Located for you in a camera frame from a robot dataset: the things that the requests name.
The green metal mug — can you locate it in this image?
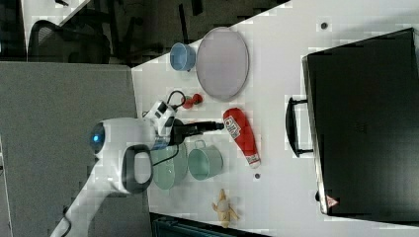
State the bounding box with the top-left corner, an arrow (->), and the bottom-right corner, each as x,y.
188,140 -> 223,181

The black office chair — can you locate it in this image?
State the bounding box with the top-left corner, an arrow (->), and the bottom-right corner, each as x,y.
28,20 -> 111,64

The red ketchup bottle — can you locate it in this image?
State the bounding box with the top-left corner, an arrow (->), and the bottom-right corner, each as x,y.
223,108 -> 261,169

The peeled banana toy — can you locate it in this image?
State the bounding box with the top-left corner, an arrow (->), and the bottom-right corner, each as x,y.
211,189 -> 239,228

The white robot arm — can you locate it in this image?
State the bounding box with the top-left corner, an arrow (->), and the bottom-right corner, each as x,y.
50,117 -> 224,237

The green plastic strainer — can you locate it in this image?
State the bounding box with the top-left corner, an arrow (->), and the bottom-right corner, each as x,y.
151,144 -> 188,191

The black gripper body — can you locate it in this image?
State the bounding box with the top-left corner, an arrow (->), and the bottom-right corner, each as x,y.
169,119 -> 201,146

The red strawberry toy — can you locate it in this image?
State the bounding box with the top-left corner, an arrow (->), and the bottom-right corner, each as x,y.
193,94 -> 204,105

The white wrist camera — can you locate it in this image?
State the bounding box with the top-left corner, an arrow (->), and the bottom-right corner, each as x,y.
144,100 -> 176,136

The large lilac plate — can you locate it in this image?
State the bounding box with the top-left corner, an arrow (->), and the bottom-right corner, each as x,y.
196,27 -> 249,101

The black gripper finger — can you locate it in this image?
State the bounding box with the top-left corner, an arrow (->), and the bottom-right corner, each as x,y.
197,121 -> 224,132

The pink strawberry toy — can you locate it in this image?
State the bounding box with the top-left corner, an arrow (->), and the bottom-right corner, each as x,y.
181,96 -> 194,110

